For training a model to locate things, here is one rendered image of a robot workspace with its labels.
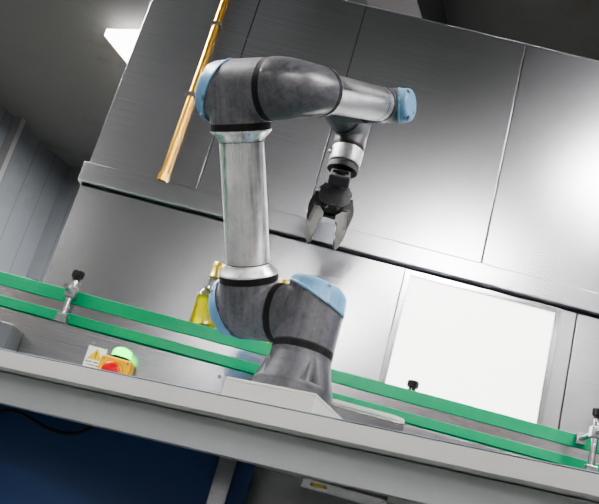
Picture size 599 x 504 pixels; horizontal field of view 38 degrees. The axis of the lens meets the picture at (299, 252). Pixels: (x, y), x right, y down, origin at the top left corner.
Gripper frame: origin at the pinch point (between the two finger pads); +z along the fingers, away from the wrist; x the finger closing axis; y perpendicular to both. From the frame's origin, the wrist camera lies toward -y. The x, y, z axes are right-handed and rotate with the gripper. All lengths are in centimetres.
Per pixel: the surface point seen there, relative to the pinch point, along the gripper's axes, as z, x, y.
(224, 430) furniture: 48, 7, -25
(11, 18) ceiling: -159, 200, 218
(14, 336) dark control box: 37, 61, 10
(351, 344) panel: 10.4, -12.8, 42.0
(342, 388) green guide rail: 25.5, -12.9, 26.1
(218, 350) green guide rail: 26.3, 17.2, 16.6
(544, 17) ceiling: -159, -57, 114
